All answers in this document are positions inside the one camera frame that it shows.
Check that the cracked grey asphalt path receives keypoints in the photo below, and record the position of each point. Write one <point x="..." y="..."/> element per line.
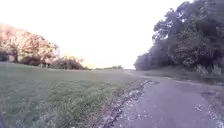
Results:
<point x="170" y="103"/>

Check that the wide green grass field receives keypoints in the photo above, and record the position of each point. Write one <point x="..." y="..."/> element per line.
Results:
<point x="50" y="93"/>

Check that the grass verge strip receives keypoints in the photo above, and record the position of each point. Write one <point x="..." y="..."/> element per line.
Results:
<point x="186" y="74"/>

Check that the dark dense wood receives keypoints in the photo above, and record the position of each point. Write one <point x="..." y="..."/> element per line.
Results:
<point x="190" y="36"/>

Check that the sunlit row of trees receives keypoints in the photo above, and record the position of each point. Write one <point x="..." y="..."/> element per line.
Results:
<point x="30" y="46"/>

